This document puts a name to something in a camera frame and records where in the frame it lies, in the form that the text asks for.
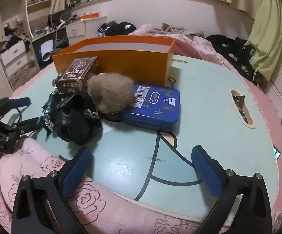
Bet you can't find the dark green fabric bundle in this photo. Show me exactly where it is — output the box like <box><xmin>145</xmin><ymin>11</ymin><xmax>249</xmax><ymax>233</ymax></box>
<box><xmin>36</xmin><ymin>91</ymin><xmax>102</xmax><ymax>145</ymax></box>

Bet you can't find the pink floral blanket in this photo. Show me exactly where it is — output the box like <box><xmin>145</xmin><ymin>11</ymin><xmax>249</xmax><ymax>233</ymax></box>
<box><xmin>0</xmin><ymin>36</ymin><xmax>282</xmax><ymax>233</ymax></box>

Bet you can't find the brown patterned paper box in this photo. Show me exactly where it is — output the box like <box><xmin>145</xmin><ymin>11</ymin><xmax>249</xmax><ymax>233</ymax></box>
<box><xmin>56</xmin><ymin>57</ymin><xmax>98</xmax><ymax>94</ymax></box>

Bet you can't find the brown furry plush toy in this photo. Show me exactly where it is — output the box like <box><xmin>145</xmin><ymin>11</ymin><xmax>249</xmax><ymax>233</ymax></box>
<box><xmin>87</xmin><ymin>73</ymin><xmax>134</xmax><ymax>113</ymax></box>

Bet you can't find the white drawer cabinet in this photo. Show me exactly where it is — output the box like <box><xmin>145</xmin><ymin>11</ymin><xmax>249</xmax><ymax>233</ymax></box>
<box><xmin>65</xmin><ymin>16</ymin><xmax>107</xmax><ymax>45</ymax></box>

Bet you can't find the orange box on cabinet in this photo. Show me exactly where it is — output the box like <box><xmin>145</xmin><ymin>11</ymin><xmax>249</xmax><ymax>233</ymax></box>
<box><xmin>80</xmin><ymin>12</ymin><xmax>99</xmax><ymax>20</ymax></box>

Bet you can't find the black clothes pile left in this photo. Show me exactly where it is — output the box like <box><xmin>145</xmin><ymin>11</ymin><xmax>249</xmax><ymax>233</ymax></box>
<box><xmin>96</xmin><ymin>21</ymin><xmax>137</xmax><ymax>37</ymax></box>

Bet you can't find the black clothes pile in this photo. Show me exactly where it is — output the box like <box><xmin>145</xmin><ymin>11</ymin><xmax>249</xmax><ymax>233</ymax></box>
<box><xmin>206</xmin><ymin>34</ymin><xmax>257</xmax><ymax>85</ymax></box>
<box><xmin>96</xmin><ymin>21</ymin><xmax>137</xmax><ymax>37</ymax></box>

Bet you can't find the blue tin case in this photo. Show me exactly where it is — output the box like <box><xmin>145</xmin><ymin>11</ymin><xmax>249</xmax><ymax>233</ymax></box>
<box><xmin>122</xmin><ymin>84</ymin><xmax>180</xmax><ymax>132</ymax></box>

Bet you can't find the orange cardboard box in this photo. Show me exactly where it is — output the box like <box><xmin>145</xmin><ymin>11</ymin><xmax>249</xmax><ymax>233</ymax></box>
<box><xmin>52</xmin><ymin>35</ymin><xmax>175</xmax><ymax>86</ymax></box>

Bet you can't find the black clothes pile right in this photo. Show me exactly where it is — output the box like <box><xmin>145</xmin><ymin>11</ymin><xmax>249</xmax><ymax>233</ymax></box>
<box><xmin>206</xmin><ymin>34</ymin><xmax>257</xmax><ymax>85</ymax></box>

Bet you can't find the green hanging cloth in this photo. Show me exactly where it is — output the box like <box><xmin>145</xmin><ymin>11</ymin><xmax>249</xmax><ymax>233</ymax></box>
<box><xmin>246</xmin><ymin>0</ymin><xmax>282</xmax><ymax>81</ymax></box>

